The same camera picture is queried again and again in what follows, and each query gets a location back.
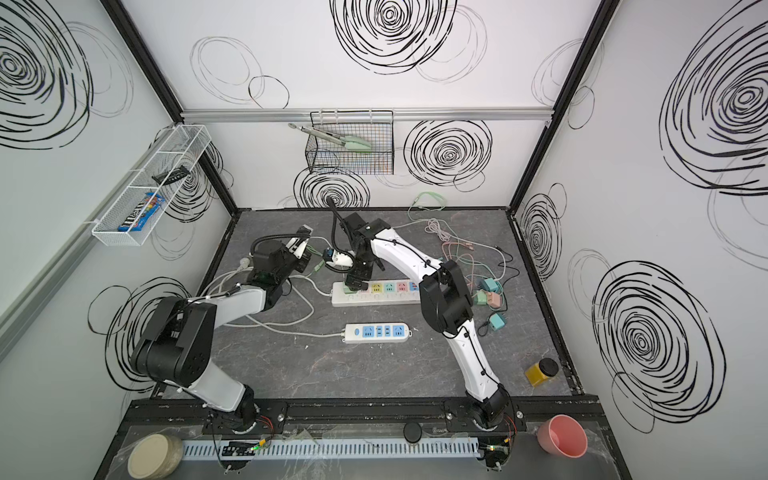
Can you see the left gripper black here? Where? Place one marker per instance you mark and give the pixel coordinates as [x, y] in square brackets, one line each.
[297, 258]

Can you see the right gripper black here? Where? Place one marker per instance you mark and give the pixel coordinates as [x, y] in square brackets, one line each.
[359, 273]

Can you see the pink plastic cup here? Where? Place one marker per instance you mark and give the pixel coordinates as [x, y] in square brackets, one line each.
[563, 436]

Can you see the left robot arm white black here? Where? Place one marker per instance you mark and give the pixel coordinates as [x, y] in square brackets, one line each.
[176, 344]

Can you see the black wire basket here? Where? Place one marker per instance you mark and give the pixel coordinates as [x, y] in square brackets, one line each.
[374, 125]

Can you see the white wire shelf basket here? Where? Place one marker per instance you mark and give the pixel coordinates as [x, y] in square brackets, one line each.
[182, 145]

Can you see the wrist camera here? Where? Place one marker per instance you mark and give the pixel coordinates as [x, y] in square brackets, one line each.
[337, 259]
[296, 245]

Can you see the small blue white power strip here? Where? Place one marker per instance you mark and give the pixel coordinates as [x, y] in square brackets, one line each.
[370, 333]

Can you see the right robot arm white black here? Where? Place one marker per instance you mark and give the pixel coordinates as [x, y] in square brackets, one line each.
[445, 302]

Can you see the black front rail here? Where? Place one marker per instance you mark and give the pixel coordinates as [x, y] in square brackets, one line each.
[455, 414]

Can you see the white slotted cable duct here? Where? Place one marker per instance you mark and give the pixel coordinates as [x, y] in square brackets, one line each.
[337, 449]

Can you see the black round knob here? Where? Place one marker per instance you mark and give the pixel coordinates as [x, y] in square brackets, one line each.
[412, 432]

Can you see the round beige lid container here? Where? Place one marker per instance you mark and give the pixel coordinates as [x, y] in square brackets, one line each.
[155, 457]

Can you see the large multicolour power strip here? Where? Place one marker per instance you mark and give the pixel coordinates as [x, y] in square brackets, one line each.
[378, 293]

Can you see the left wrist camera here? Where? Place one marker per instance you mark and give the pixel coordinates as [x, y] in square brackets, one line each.
[296, 245]

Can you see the yellow jar black lid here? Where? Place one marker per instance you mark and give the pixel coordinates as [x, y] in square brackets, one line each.
[542, 371]

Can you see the teal charger plug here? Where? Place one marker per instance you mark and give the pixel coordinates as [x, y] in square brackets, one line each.
[496, 321]

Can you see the blue candy packet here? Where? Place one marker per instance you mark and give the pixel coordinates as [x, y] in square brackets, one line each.
[141, 214]

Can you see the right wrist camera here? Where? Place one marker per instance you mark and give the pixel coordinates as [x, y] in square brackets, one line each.
[337, 259]

